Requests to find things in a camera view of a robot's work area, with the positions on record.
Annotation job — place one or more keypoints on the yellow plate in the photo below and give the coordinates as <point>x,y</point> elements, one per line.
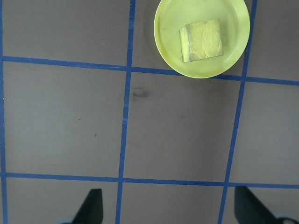
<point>168,46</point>

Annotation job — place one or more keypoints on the yellow block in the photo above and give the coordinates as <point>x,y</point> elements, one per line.
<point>203,42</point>

